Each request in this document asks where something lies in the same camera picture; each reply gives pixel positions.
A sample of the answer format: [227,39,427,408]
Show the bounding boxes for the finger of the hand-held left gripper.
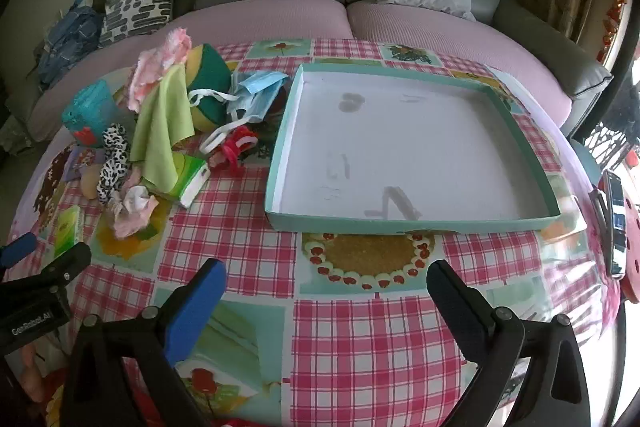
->
[0,233,38,269]
[0,242,92,304]

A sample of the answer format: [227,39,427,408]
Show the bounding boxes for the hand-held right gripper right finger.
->
[426,260,594,427]

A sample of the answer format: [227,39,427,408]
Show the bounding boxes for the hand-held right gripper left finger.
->
[60,258,228,427]

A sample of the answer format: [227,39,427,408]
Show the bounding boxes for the green tissue packet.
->
[52,206,83,258]
[165,154,212,209]

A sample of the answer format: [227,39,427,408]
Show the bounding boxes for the beige round powder puff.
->
[80,169,103,200]

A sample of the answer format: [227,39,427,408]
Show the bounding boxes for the pink beige scrunchie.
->
[109,186,160,239]

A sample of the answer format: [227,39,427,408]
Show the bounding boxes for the leopard print scrunchie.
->
[96,123,132,205]

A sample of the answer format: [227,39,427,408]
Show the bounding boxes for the light green cloth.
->
[131,66,196,192]

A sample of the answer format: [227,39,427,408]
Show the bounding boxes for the teal shallow cardboard box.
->
[264,63,561,235]

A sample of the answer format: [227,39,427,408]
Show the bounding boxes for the blue face mask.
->
[227,72,291,125]

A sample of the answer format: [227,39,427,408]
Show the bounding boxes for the pink fluffy towel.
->
[125,28,193,110]

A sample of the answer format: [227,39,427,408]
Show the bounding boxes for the green yellow sponge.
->
[185,44,233,130]

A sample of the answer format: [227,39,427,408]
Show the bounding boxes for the pink checked tablecloth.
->
[0,38,621,427]

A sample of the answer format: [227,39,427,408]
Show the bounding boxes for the teal plastic pouch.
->
[61,79,121,142]

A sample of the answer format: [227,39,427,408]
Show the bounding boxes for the smartphone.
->
[600,169,628,280]

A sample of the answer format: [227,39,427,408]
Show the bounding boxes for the red round stool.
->
[585,187,640,303]

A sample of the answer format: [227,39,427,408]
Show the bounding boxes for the dark green chair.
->
[570,139,608,188]

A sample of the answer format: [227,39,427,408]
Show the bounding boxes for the blue clothing pile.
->
[37,0,108,92]

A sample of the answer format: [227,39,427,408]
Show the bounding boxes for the red hanging ornament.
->
[602,0,633,52]

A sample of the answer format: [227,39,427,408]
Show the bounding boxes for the red ring hair band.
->
[214,139,247,178]

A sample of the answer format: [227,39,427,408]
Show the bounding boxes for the white elastic strap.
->
[189,88,240,108]

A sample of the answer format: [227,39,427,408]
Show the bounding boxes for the black wire rack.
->
[582,82,640,172]

